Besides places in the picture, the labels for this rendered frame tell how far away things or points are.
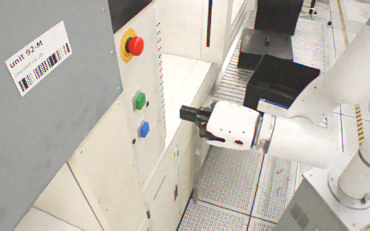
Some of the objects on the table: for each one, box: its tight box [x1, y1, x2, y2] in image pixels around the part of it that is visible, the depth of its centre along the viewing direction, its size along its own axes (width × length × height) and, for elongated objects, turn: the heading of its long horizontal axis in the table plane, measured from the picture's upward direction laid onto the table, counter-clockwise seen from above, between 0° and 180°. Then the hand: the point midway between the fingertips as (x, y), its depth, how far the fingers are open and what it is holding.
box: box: [254, 0, 304, 36], centre depth 182 cm, size 29×29×25 cm
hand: (189, 113), depth 63 cm, fingers closed
